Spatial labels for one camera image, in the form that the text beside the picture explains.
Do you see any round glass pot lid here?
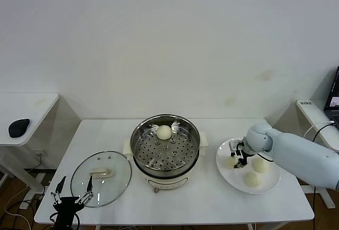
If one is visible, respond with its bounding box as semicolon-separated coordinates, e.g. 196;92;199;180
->
70;150;132;208

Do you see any thin white floor cable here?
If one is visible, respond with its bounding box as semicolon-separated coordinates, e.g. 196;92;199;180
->
4;183;31;224

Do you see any white round plate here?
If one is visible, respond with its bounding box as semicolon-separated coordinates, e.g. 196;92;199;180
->
216;137;281;195

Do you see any black floor cable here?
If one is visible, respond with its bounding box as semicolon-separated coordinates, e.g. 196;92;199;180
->
0;198;44;230

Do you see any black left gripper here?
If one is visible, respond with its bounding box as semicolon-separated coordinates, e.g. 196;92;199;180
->
50;175;95;230

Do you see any black laptop power cable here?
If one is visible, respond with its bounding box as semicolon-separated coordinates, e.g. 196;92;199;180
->
311;123;335;230

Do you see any stainless steel steamer basket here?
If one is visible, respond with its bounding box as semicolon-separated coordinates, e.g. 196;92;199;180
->
130;113;201;171

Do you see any white steamed baozi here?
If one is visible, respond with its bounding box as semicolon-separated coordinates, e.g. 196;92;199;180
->
224;156;239;171
155;125;172;140
243;171;262;188
252;158;271;174

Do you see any dark open laptop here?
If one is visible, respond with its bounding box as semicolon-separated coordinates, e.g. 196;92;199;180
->
324;67;339;129

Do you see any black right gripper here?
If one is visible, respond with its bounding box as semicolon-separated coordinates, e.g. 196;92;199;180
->
229;139;252;169

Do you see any white side table with mouse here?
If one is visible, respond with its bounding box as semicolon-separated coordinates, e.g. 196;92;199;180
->
0;93;82;196

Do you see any black computer mouse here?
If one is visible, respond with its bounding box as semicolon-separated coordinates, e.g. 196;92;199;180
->
8;118;31;138

